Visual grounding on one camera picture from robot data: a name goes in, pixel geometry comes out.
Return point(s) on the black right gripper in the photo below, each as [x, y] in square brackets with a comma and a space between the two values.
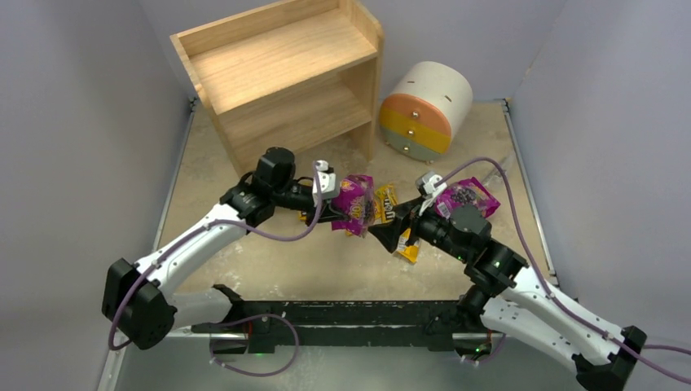
[411, 220]

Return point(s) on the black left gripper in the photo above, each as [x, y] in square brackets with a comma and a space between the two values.
[321, 211]

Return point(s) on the purple candy bag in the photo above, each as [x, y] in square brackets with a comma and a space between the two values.
[468, 191]
[356, 202]

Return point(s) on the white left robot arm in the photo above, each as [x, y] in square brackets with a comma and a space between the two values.
[140, 298]

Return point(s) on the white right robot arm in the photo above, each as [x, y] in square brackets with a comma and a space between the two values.
[512, 297]

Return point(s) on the wooden shelf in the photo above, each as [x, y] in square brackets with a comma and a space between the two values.
[291, 74]

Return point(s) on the yellow M&M bag face down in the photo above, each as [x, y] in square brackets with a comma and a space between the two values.
[407, 251]

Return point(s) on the clear plastic packet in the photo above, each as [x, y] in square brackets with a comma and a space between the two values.
[494, 177]

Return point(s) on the round pastel drawer cabinet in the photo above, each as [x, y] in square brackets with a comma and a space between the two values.
[425, 111]

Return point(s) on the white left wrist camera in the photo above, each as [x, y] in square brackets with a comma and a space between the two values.
[325, 181]

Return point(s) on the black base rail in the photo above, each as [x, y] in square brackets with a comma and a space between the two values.
[438, 326]

